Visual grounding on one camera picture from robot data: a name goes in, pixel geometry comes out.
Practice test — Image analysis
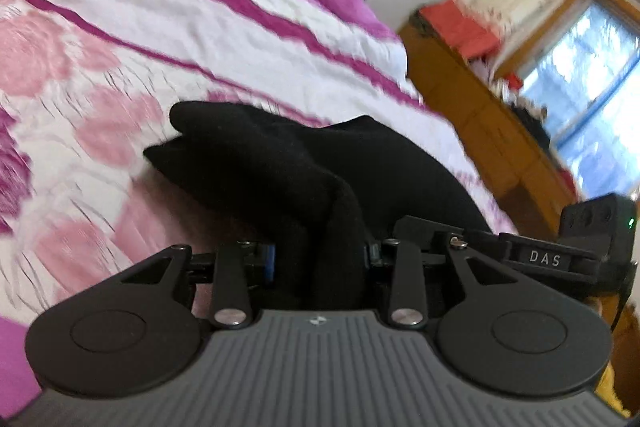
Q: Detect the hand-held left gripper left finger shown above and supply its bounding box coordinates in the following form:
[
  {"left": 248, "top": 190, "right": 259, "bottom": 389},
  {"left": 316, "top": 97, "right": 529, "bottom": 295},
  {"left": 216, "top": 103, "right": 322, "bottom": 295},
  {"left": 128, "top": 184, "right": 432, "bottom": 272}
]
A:
[{"left": 119, "top": 240, "right": 277, "bottom": 329}]

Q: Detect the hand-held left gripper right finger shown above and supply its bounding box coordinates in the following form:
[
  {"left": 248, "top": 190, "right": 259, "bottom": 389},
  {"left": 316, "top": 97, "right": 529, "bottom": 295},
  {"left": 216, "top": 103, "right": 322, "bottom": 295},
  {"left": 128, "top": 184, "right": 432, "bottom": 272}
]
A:
[{"left": 364, "top": 234, "right": 524, "bottom": 329}]

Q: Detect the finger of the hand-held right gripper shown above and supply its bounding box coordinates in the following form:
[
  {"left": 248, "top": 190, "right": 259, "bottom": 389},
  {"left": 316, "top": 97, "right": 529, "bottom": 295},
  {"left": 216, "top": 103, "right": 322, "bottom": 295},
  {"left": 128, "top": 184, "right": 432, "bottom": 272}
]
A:
[{"left": 392, "top": 216, "right": 503, "bottom": 259}]

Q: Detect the black garment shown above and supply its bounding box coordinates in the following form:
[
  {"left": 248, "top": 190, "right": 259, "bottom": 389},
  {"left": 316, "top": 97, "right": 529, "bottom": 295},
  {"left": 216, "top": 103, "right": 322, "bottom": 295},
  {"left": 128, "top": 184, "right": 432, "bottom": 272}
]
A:
[{"left": 143, "top": 101, "right": 493, "bottom": 310}]

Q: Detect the yellow wooden cabinet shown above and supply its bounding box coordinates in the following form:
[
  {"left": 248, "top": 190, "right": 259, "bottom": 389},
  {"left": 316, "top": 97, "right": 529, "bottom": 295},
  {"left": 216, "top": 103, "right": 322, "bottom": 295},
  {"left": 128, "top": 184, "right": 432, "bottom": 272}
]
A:
[{"left": 399, "top": 21, "right": 587, "bottom": 234}]

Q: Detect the bright window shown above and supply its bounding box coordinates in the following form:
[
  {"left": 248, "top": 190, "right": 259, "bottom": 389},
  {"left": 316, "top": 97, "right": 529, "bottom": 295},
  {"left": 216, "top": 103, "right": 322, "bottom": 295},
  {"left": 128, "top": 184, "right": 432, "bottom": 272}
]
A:
[{"left": 520, "top": 0, "right": 640, "bottom": 204}]

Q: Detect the purple white striped bedspread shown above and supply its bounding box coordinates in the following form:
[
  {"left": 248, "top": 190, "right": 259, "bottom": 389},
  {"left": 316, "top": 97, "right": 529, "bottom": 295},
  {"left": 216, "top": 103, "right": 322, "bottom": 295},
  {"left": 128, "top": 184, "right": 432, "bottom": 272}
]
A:
[{"left": 0, "top": 0, "right": 519, "bottom": 414}]

